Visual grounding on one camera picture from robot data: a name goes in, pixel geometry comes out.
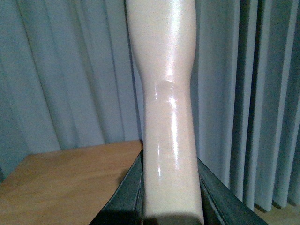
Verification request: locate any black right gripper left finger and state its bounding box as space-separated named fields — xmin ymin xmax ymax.
xmin=91 ymin=151 xmax=144 ymax=225

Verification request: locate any beige hand brush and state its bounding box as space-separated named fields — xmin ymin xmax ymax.
xmin=126 ymin=0 xmax=204 ymax=225

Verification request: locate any wooden nightstand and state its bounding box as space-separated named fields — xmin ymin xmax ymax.
xmin=0 ymin=140 xmax=143 ymax=225

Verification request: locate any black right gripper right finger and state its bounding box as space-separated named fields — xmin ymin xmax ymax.
xmin=197 ymin=159 xmax=267 ymax=225

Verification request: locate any light grey curtain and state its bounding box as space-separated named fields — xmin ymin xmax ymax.
xmin=0 ymin=0 xmax=300 ymax=211

